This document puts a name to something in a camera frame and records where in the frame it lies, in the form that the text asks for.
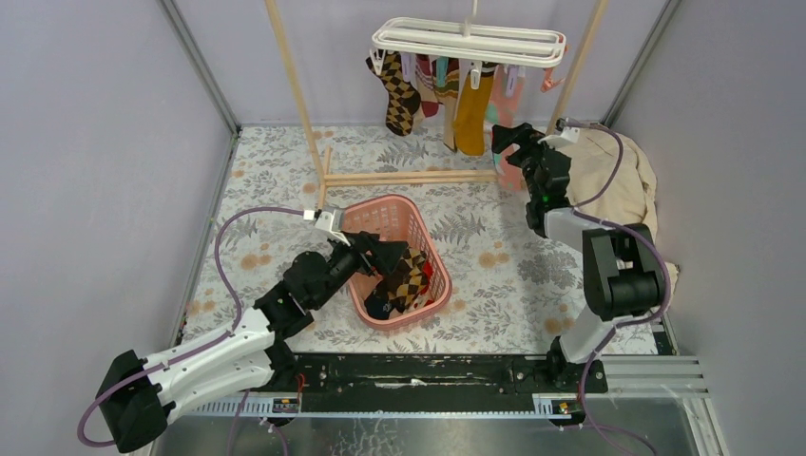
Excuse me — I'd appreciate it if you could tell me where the wooden clothes rack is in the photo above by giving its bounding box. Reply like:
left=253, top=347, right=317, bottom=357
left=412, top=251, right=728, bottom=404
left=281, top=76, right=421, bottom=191
left=264, top=0, right=611, bottom=210

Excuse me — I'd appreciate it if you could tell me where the floral patterned mat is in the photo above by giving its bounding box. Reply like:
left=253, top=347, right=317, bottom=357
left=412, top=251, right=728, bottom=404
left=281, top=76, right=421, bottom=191
left=179, top=126, right=585, bottom=354

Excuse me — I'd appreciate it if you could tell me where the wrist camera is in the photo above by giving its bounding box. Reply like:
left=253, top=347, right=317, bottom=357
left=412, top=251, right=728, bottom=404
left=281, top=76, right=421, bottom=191
left=543, top=118, right=582, bottom=149
left=303, top=206, right=350, bottom=245

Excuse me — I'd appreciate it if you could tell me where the pink clothes peg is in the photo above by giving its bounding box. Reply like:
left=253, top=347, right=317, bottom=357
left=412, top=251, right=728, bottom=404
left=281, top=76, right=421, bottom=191
left=540, top=46, right=569, bottom=93

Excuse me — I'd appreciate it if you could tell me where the red snowflake sock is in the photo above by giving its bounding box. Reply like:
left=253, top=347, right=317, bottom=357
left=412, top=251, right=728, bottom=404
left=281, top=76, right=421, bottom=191
left=421, top=260, right=433, bottom=289

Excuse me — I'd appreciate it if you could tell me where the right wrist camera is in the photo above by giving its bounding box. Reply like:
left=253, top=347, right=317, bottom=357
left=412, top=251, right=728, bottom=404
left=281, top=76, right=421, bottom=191
left=543, top=118, right=582, bottom=149

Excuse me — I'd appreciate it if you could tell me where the navy sock red cuff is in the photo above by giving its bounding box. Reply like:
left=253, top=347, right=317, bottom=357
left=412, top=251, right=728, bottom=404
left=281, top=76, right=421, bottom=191
left=364, top=292, right=395, bottom=320

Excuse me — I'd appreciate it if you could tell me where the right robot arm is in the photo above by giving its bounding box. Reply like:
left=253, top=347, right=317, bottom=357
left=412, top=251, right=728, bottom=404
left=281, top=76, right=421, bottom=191
left=491, top=121, right=671, bottom=391

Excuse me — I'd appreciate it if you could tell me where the purple cable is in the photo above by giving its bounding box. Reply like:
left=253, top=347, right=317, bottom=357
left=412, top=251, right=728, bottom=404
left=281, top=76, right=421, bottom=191
left=557, top=119, right=674, bottom=456
left=76, top=207, right=310, bottom=456

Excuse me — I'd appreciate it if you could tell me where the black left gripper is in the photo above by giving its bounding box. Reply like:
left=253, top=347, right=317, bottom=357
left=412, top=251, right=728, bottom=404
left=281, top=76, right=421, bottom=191
left=312, top=232, right=408, bottom=312

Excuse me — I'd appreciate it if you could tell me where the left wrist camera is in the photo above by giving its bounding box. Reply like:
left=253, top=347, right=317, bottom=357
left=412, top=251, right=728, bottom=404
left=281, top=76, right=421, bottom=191
left=303, top=206, right=350, bottom=245

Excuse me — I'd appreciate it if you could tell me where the brown argyle sock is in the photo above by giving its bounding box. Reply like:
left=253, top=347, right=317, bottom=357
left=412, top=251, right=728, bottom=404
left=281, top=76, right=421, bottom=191
left=374, top=247, right=429, bottom=314
left=365, top=52, right=421, bottom=137

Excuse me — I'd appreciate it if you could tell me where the pink laundry basket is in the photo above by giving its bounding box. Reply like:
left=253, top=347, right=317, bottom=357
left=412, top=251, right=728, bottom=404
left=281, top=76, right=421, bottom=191
left=343, top=195, right=452, bottom=332

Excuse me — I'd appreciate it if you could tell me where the pink green patterned sock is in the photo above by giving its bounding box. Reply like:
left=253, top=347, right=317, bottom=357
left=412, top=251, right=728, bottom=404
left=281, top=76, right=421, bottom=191
left=485, top=66, right=526, bottom=192

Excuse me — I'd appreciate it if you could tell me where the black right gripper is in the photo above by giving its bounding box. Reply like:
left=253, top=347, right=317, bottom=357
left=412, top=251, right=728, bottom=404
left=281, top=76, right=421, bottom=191
left=491, top=123, right=566, bottom=201

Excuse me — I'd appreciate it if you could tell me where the mustard yellow sock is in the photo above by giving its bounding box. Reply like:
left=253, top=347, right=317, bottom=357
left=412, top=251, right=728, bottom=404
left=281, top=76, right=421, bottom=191
left=453, top=63, right=497, bottom=156

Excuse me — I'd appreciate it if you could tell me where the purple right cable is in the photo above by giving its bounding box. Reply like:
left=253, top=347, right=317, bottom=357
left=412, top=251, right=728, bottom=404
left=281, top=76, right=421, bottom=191
left=557, top=119, right=674, bottom=456

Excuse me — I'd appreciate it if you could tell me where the white plastic clip hanger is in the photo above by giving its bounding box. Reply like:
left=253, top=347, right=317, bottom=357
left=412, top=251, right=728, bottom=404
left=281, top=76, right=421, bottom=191
left=369, top=1, right=567, bottom=71

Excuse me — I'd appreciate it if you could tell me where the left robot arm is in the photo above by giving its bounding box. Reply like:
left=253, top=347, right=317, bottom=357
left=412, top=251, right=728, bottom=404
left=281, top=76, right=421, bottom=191
left=96, top=232, right=409, bottom=453

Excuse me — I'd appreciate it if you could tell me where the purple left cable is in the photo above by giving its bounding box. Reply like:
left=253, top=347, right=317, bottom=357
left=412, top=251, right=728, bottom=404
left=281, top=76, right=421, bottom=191
left=76, top=207, right=310, bottom=456

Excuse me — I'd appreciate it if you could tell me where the beige cloth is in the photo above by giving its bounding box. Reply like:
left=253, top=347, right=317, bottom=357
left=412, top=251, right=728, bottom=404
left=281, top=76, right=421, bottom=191
left=553, top=124, right=680, bottom=297

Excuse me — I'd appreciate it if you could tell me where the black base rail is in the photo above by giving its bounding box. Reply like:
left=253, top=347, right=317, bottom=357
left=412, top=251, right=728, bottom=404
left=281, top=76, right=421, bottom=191
left=258, top=352, right=608, bottom=413

